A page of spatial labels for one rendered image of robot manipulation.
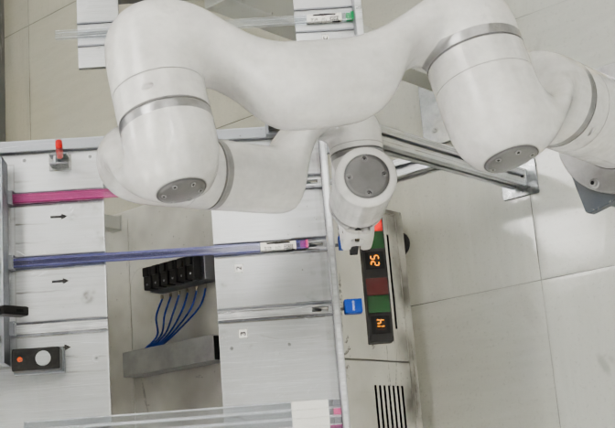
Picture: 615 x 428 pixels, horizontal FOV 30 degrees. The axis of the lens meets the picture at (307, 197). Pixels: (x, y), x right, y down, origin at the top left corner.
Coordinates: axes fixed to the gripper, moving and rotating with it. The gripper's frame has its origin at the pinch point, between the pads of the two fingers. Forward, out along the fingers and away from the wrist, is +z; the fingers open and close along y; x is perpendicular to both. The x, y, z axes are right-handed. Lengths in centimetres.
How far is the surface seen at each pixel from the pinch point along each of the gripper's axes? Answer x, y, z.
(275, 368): 13.1, -20.3, 10.1
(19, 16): 88, 124, 190
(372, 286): -4.3, -7.9, 11.3
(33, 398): 52, -22, 10
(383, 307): -5.6, -11.5, 11.3
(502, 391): -37, -23, 71
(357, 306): -1.2, -11.4, 9.1
